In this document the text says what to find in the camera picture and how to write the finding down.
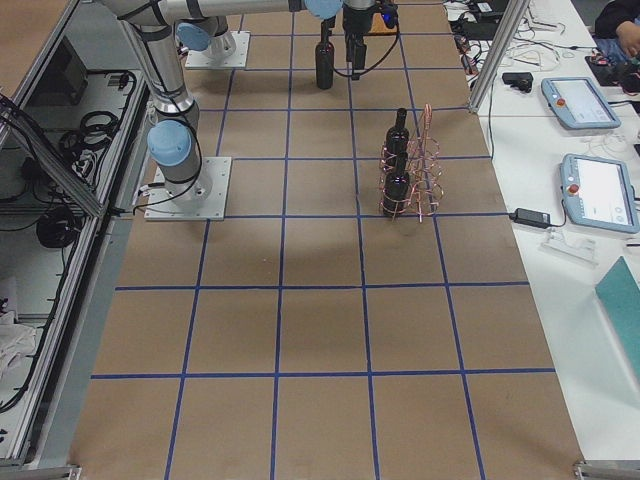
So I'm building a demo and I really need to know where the teal board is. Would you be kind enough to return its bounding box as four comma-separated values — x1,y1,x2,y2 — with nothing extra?
595,257,640,379

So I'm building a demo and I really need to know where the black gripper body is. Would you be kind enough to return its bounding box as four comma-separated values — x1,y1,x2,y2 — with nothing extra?
342,5,373,36

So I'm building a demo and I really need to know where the clear acrylic stand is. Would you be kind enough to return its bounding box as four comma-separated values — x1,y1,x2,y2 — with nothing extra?
540,228,599,267

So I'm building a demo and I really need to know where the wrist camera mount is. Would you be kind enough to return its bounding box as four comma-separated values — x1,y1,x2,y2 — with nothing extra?
375,0,399,29

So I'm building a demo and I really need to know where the black power adapter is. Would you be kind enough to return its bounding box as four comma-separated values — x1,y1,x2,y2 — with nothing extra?
509,208,551,229

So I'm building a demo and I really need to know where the dark wine bottle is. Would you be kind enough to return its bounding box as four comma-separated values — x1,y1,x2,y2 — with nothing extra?
384,108,409,169
315,17,335,90
382,152,410,217

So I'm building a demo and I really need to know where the aluminium frame post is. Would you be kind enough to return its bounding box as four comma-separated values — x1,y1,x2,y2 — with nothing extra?
468,0,529,113

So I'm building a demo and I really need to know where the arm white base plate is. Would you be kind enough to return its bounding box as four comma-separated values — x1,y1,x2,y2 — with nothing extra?
185,30,251,70
144,157,232,221

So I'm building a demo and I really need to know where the copper wire bottle basket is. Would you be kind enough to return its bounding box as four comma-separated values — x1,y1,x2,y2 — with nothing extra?
379,104,444,219

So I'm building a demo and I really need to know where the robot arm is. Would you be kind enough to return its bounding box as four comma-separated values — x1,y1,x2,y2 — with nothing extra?
105,1,380,200

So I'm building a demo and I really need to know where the blue teach pendant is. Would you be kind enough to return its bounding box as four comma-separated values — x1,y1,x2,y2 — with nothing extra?
559,154,639,234
541,77,621,130

